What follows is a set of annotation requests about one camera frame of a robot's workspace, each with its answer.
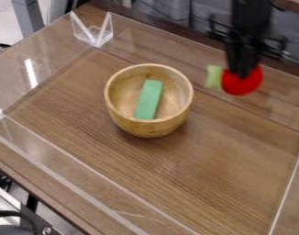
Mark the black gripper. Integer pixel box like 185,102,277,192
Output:
205,13,291,79

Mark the red plush fruit green leaf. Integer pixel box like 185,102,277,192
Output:
204,65,263,95

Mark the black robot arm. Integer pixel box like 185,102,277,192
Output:
207,0,288,79

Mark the green rectangular block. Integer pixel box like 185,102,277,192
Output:
133,79,163,119

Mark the wooden bowl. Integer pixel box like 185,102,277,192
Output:
104,63,193,138

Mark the clear acrylic tray enclosure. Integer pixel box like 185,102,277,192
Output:
0,8,299,235

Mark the black metal bracket with cable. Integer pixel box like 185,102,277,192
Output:
0,206,64,235

